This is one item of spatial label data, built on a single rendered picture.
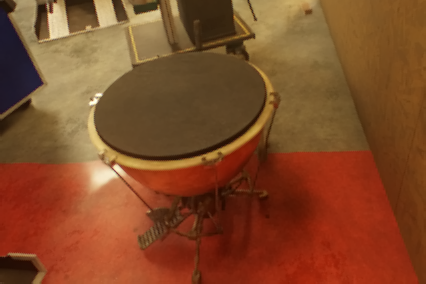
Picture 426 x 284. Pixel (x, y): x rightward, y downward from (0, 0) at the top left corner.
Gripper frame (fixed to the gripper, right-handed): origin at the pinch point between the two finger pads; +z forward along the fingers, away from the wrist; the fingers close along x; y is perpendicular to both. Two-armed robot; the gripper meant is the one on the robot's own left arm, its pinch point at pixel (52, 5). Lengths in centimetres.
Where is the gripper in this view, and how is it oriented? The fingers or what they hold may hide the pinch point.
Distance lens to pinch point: 274.5
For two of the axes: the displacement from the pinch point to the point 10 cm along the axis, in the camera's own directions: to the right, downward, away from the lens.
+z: -2.9, 7.2, 6.4
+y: -9.5, -1.3, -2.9
